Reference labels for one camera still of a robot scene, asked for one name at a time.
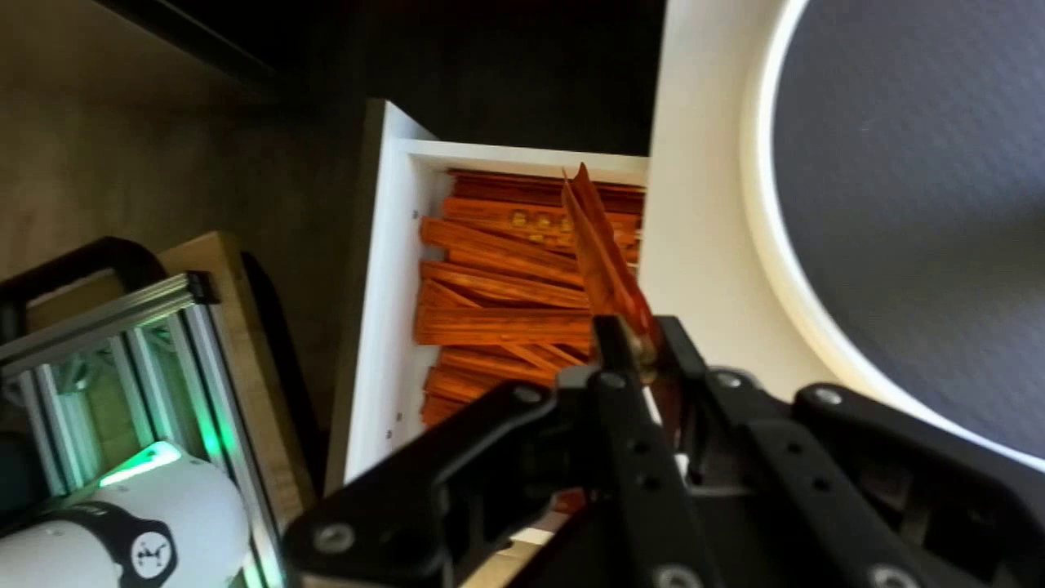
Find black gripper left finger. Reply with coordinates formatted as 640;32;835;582
283;318;714;588

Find robot base cart frame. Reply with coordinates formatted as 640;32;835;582
0;233;314;588

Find round white grey turntable tray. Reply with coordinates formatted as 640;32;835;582
740;0;1045;463

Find orange chopstick packs in drawer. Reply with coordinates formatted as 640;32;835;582
412;171;646;429

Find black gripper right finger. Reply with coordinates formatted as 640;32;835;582
659;318;1045;588

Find orange chopstick pack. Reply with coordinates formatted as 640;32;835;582
562;168;659;349

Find open white drawer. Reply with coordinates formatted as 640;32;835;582
326;97;646;494

